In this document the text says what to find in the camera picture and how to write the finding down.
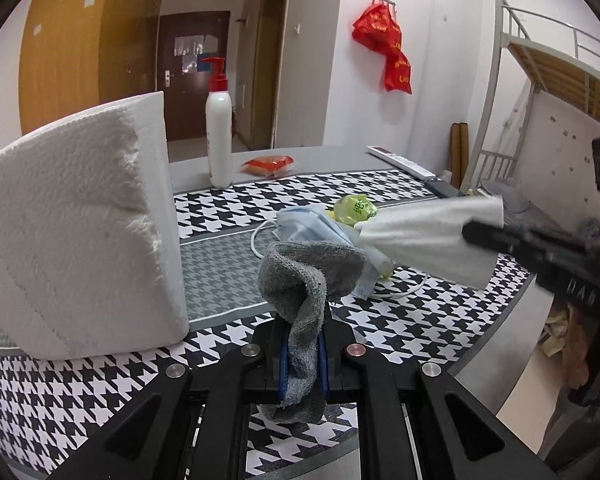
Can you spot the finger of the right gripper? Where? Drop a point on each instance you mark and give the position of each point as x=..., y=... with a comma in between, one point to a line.
x=528, y=245

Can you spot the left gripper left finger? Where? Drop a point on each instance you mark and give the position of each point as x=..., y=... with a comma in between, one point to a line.
x=187, y=423

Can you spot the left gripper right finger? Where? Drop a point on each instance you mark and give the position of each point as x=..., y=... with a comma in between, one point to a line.
x=416, y=421

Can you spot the white cloth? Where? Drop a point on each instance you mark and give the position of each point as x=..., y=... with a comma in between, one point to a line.
x=427, y=236

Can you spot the green plastic bag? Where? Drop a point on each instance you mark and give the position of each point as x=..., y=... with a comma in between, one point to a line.
x=352, y=209

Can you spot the grey sock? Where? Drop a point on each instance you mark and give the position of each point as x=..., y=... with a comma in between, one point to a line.
x=298, y=279

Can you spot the blue face mask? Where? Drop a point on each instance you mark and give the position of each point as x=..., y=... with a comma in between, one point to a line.
x=314, y=224

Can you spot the black smartphone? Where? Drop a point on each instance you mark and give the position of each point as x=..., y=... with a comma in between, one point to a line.
x=442, y=189

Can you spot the white remote control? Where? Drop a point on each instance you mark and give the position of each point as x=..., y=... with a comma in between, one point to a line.
x=402, y=163

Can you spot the houndstooth table mat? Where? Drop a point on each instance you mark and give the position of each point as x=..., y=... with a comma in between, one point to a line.
x=48, y=409

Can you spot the metal bunk bed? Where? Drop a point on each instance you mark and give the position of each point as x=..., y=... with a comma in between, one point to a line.
x=541, y=113

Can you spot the white foam box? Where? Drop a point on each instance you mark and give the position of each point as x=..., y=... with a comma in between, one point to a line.
x=90, y=260

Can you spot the red hanging bags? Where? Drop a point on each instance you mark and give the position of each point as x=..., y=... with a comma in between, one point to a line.
x=377, y=30

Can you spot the red snack packet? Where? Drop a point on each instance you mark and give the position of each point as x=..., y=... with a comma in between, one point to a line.
x=268, y=166

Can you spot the white pump lotion bottle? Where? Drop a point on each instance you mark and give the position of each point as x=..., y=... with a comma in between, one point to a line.
x=219, y=115

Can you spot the dark brown door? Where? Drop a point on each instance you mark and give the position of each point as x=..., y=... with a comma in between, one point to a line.
x=185, y=42

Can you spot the wooden wardrobe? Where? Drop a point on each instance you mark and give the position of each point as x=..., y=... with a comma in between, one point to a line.
x=76, y=54

